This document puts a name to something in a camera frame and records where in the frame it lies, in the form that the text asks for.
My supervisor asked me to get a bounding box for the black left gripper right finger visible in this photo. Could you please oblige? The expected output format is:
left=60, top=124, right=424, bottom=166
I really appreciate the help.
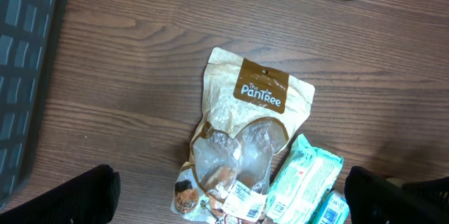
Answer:
left=344, top=166, right=448, bottom=224

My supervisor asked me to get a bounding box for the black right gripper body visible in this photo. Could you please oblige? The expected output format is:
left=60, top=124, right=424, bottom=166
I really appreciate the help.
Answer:
left=402, top=177, right=449, bottom=213

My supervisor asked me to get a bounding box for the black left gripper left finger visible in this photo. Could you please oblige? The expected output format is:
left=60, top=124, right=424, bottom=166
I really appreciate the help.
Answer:
left=1, top=164, right=121, bottom=224

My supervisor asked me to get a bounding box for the teal tissue pack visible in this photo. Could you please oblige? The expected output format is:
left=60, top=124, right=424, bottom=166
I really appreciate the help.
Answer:
left=311, top=190, right=350, bottom=224

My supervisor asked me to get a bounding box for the teal wipes packet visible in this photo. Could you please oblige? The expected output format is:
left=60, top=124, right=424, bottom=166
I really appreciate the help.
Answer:
left=266, top=134, right=344, bottom=224

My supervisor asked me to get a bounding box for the beige brown snack bag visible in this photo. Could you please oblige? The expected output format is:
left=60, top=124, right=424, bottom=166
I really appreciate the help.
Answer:
left=171, top=47, right=315, bottom=223

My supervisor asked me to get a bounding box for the grey plastic mesh basket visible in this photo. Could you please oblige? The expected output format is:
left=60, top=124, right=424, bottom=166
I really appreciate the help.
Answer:
left=1, top=0, right=67, bottom=206

